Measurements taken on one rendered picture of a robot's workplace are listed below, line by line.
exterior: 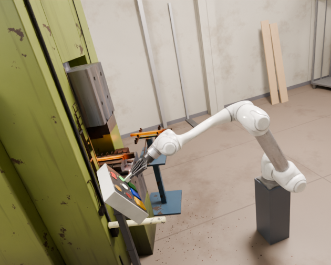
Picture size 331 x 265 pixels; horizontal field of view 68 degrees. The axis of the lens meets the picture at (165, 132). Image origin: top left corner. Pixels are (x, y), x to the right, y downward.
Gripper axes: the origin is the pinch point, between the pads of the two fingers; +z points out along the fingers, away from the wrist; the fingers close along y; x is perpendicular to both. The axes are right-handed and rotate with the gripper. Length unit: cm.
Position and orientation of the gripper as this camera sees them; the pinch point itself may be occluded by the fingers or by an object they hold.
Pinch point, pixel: (128, 177)
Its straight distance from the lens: 164.4
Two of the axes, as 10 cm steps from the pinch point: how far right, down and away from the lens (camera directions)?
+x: -6.2, -6.2, -4.9
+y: -3.6, -3.2, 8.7
